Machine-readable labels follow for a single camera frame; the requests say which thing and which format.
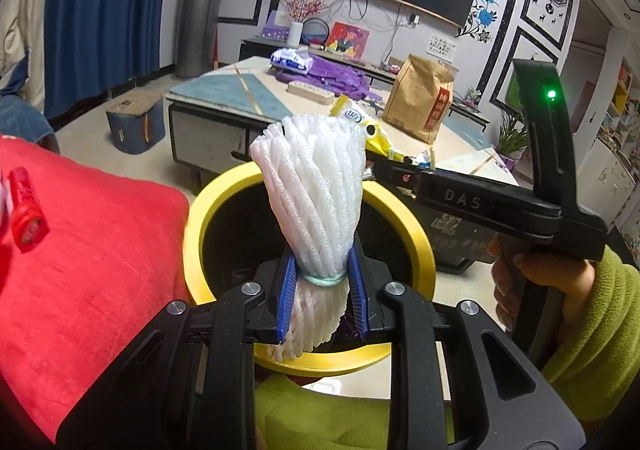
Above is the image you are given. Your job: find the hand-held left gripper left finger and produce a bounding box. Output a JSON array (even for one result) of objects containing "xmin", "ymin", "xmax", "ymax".
[{"xmin": 57, "ymin": 249, "xmax": 302, "ymax": 450}]

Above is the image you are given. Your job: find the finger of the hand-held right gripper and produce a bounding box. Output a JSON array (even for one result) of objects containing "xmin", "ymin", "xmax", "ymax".
[{"xmin": 364, "ymin": 150, "xmax": 422, "ymax": 198}]

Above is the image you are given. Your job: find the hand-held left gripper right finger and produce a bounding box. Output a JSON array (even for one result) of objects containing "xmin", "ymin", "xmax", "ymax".
[{"xmin": 346, "ymin": 247, "xmax": 587, "ymax": 450}]

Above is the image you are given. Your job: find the yellow snack packet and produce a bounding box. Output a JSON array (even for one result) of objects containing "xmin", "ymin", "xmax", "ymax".
[{"xmin": 327, "ymin": 97, "xmax": 402, "ymax": 162}]

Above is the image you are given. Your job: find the yellow rimmed black trash bin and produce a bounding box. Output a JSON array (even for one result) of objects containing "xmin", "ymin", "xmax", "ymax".
[{"xmin": 182, "ymin": 162, "xmax": 432, "ymax": 377}]

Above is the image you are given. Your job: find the white foam fruit net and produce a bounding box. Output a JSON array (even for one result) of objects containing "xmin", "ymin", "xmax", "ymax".
[{"xmin": 248, "ymin": 114, "xmax": 368, "ymax": 363}]

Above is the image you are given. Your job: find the person's right forearm green sleeve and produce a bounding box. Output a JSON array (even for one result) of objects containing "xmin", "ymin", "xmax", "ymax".
[{"xmin": 542, "ymin": 247, "xmax": 640, "ymax": 423}]

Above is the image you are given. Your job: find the person's right hand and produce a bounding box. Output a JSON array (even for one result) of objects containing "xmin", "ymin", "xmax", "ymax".
[{"xmin": 490, "ymin": 234, "xmax": 598, "ymax": 333}]

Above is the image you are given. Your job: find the green potted plant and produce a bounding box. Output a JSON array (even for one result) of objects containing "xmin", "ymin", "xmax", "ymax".
[{"xmin": 496, "ymin": 109, "xmax": 532, "ymax": 174}]

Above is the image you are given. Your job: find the brown paper bag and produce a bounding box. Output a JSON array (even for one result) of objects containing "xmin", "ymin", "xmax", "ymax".
[{"xmin": 382, "ymin": 54, "xmax": 458, "ymax": 145}]

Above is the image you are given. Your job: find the purple plastic bag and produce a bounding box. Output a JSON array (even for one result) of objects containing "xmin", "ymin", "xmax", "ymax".
[{"xmin": 272, "ymin": 54, "xmax": 386, "ymax": 102}]

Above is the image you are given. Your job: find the beige power strip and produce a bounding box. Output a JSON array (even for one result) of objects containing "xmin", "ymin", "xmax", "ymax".
[{"xmin": 287, "ymin": 81, "xmax": 335, "ymax": 105}]

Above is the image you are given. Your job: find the green fleece clothing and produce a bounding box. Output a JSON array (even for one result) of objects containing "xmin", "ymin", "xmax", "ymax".
[{"xmin": 255, "ymin": 372, "xmax": 456, "ymax": 450}]

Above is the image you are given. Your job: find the white paper notice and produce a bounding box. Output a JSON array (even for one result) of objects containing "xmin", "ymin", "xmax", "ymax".
[{"xmin": 427, "ymin": 33, "xmax": 459, "ymax": 64}]

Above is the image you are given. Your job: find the colourful painting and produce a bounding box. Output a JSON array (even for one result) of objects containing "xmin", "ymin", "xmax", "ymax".
[{"xmin": 327, "ymin": 21, "xmax": 371, "ymax": 56}]

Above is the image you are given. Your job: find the blue white tissue pack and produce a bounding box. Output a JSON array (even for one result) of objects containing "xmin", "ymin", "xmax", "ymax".
[{"xmin": 270, "ymin": 46, "xmax": 314, "ymax": 76}]

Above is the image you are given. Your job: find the round black framed ornament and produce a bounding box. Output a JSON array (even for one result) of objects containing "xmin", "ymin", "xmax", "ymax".
[{"xmin": 305, "ymin": 16, "xmax": 331, "ymax": 49}]

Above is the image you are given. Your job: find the white vase with red flowers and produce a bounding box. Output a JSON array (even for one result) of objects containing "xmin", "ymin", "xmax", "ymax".
[{"xmin": 284, "ymin": 0, "xmax": 328, "ymax": 47}]

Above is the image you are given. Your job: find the purple box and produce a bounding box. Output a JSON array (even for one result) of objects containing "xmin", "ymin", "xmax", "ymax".
[{"xmin": 262, "ymin": 10, "xmax": 292, "ymax": 39}]

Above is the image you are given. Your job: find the red floral blanket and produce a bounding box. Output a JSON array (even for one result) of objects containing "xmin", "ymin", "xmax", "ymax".
[{"xmin": 0, "ymin": 132, "xmax": 192, "ymax": 446}]

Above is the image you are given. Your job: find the dark television cabinet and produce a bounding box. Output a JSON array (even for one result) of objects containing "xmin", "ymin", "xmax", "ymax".
[{"xmin": 239, "ymin": 37, "xmax": 401, "ymax": 81}]

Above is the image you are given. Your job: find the white and blue coffee table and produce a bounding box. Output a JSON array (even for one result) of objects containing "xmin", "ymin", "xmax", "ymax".
[{"xmin": 165, "ymin": 55, "xmax": 533, "ymax": 276}]

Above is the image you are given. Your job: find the blue storage stool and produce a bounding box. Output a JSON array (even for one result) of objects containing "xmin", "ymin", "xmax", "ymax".
[{"xmin": 105, "ymin": 87, "xmax": 166, "ymax": 155}]

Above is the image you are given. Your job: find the grey metal pipe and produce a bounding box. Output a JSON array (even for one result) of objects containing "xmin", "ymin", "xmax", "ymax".
[{"xmin": 174, "ymin": 0, "xmax": 232, "ymax": 80}]

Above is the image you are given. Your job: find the red plastic bottle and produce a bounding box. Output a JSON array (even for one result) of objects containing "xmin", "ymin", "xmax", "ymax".
[{"xmin": 9, "ymin": 166, "xmax": 50, "ymax": 251}]

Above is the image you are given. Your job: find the dark blue cloth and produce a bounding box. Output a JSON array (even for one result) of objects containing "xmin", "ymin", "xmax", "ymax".
[{"xmin": 0, "ymin": 55, "xmax": 57, "ymax": 153}]

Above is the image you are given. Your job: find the blue curtain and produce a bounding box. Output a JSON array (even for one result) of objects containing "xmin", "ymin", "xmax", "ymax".
[{"xmin": 44, "ymin": 0, "xmax": 178, "ymax": 106}]

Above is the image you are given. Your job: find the beige hanging cloth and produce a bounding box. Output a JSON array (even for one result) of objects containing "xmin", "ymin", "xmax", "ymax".
[{"xmin": 0, "ymin": 0, "xmax": 62, "ymax": 101}]

